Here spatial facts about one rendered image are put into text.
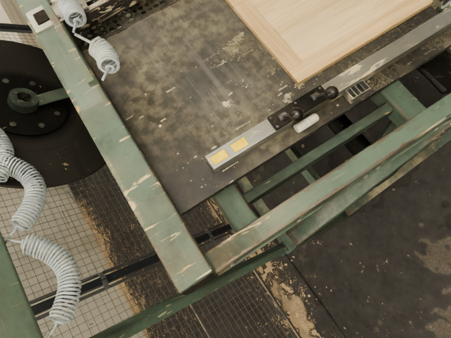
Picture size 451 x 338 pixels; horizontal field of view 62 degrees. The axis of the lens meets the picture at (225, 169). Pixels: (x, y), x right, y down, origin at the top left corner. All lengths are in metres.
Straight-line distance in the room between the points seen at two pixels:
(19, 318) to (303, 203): 0.81
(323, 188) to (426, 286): 1.78
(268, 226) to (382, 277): 1.90
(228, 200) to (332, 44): 0.62
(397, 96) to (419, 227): 1.41
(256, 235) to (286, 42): 0.66
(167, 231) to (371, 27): 0.95
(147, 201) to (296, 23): 0.79
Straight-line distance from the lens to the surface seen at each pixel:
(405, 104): 1.34
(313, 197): 1.05
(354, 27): 1.41
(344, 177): 1.09
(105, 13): 1.50
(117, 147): 1.10
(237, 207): 1.12
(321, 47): 1.34
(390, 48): 1.35
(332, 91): 1.07
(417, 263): 2.72
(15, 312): 1.19
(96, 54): 1.16
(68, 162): 1.55
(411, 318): 2.91
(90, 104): 1.20
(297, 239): 2.06
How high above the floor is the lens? 2.37
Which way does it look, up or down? 44 degrees down
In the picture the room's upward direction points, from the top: 105 degrees counter-clockwise
